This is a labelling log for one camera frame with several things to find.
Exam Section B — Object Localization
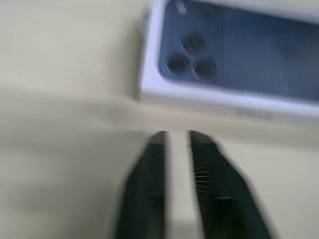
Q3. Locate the dark blue smartphone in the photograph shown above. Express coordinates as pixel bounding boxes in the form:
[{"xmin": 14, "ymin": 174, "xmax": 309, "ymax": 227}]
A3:
[{"xmin": 156, "ymin": 0, "xmax": 319, "ymax": 107}]

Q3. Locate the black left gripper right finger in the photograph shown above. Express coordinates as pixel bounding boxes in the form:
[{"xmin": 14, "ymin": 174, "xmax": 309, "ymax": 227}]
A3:
[{"xmin": 186, "ymin": 130, "xmax": 273, "ymax": 239}]

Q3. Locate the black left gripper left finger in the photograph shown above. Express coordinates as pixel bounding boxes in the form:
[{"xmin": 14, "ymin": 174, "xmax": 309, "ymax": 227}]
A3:
[{"xmin": 114, "ymin": 130, "xmax": 175, "ymax": 239}]

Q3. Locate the white phone box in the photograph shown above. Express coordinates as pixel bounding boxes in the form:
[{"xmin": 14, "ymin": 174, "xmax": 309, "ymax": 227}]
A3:
[{"xmin": 138, "ymin": 0, "xmax": 319, "ymax": 123}]

